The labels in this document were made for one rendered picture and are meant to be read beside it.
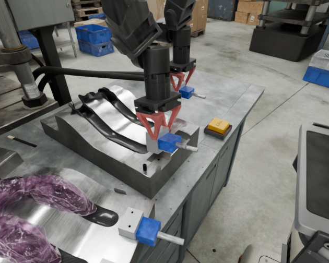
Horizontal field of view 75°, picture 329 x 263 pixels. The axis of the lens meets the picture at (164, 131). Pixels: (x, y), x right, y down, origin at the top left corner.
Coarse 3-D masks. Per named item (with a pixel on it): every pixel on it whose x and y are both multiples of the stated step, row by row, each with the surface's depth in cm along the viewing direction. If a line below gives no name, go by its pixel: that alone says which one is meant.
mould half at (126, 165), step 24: (120, 96) 77; (48, 120) 77; (72, 120) 64; (120, 120) 71; (168, 120) 72; (72, 144) 70; (96, 144) 62; (144, 144) 62; (192, 144) 69; (120, 168) 58; (168, 168) 59; (144, 192) 57
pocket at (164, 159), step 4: (160, 152) 60; (164, 152) 59; (152, 156) 59; (156, 156) 61; (160, 156) 61; (164, 156) 60; (168, 156) 59; (148, 160) 58; (152, 160) 60; (156, 160) 60; (160, 160) 60; (164, 160) 60; (168, 160) 59; (156, 164) 59; (160, 164) 59; (164, 164) 57
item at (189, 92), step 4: (176, 84) 77; (184, 84) 78; (172, 88) 77; (180, 88) 77; (184, 88) 77; (188, 88) 77; (192, 88) 77; (180, 92) 77; (184, 92) 76; (188, 92) 75; (192, 92) 76; (184, 96) 76; (188, 96) 75; (196, 96) 75; (200, 96) 74; (204, 96) 74
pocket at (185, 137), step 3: (177, 132) 67; (180, 132) 67; (183, 132) 66; (180, 135) 68; (183, 135) 67; (186, 135) 66; (189, 135) 65; (183, 138) 68; (186, 138) 67; (189, 138) 66; (183, 141) 67; (186, 141) 65
